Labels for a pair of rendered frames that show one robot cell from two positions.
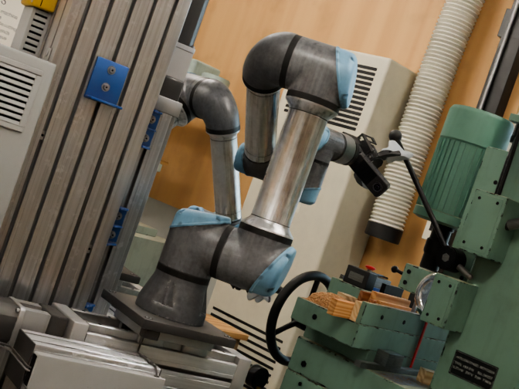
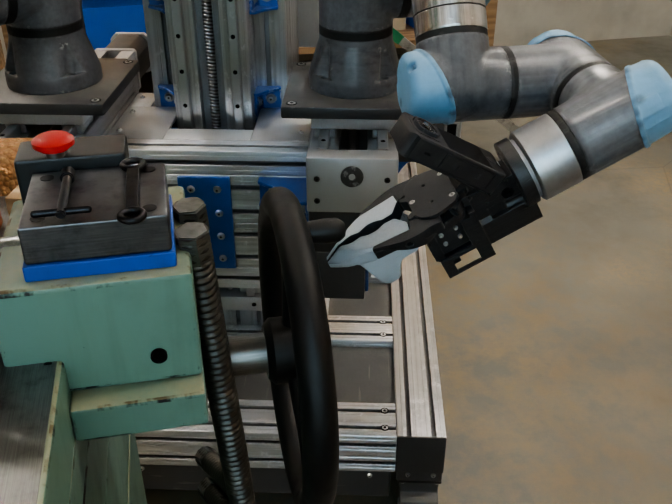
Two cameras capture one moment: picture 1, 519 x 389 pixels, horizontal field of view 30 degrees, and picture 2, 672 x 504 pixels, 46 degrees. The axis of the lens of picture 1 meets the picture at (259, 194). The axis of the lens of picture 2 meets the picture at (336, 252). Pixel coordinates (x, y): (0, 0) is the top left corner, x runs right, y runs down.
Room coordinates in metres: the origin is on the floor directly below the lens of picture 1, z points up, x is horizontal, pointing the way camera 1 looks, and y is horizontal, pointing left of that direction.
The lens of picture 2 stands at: (3.15, -0.68, 1.25)
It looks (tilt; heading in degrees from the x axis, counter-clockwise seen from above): 31 degrees down; 125
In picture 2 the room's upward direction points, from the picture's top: straight up
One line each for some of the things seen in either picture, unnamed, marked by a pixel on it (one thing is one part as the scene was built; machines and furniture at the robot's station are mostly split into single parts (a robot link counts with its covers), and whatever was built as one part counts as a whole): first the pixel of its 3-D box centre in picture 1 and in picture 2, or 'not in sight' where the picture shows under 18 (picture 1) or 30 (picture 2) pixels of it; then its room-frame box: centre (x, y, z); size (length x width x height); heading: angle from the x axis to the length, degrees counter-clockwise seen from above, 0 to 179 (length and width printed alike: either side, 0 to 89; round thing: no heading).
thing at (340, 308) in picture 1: (393, 319); not in sight; (2.51, -0.44, 0.92); 0.54 x 0.02 x 0.04; 137
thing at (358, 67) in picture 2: not in sight; (355, 53); (2.46, 0.36, 0.87); 0.15 x 0.15 x 0.10
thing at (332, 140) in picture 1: (320, 142); not in sight; (2.35, -0.10, 1.28); 0.11 x 0.08 x 0.09; 136
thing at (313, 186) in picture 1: (300, 177); not in sight; (2.35, -0.08, 1.18); 0.11 x 0.08 x 0.11; 79
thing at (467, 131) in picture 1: (463, 170); not in sight; (2.56, -0.49, 1.35); 0.18 x 0.18 x 0.31
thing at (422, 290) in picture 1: (436, 297); not in sight; (2.38, -0.50, 1.02); 0.12 x 0.03 x 0.12; 47
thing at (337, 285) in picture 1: (358, 302); (104, 283); (2.71, -0.36, 0.91); 0.15 x 0.14 x 0.09; 137
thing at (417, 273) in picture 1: (428, 287); not in sight; (2.54, -0.50, 1.03); 0.14 x 0.07 x 0.09; 47
